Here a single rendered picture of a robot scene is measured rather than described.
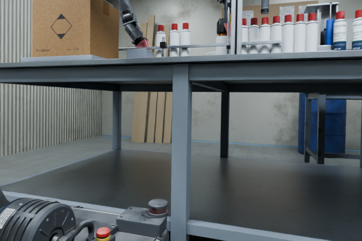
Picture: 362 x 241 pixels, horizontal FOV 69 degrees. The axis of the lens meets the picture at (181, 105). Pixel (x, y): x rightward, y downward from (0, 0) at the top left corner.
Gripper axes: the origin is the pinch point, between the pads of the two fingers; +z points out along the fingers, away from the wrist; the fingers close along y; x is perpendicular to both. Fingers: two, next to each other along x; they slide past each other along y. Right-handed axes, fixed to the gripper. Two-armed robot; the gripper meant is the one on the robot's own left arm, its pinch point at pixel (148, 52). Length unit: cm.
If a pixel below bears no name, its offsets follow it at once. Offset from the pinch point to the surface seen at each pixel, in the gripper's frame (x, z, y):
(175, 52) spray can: -12.0, 11.6, -2.3
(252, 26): -49, 28, -3
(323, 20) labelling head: -79, 46, 14
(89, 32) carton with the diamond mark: 6.1, -6.4, -41.3
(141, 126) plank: 135, -26, 249
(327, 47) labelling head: -68, 58, 2
